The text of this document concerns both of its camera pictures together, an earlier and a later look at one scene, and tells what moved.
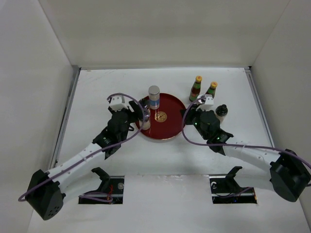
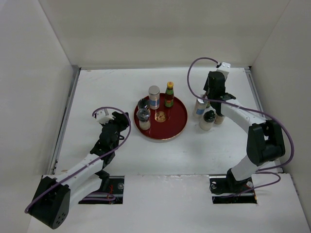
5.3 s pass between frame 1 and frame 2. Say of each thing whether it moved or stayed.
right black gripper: moved
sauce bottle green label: moved
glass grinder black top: stayed
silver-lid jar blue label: stayed
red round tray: stayed
